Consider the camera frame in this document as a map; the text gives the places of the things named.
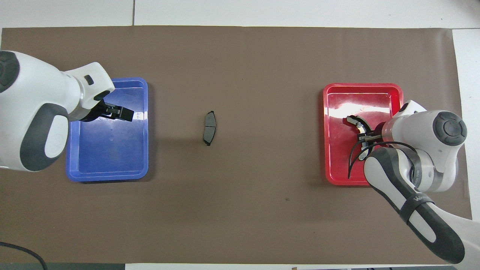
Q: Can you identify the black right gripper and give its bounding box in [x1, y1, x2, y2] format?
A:
[358, 121, 389, 143]

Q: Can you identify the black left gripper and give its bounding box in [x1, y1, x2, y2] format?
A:
[80, 99, 134, 123]

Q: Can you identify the curved silver black brake shoe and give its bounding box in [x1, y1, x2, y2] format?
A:
[343, 115, 375, 161]

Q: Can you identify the dark grey brake pad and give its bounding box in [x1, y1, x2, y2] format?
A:
[203, 111, 217, 146]

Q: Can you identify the red plastic tray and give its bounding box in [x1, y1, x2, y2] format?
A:
[323, 83, 404, 186]

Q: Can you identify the blue plastic tray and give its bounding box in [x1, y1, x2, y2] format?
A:
[66, 77, 149, 183]

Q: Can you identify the brown paper table mat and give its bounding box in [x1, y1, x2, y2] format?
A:
[0, 25, 477, 265]

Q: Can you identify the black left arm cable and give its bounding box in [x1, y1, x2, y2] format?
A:
[0, 242, 48, 270]

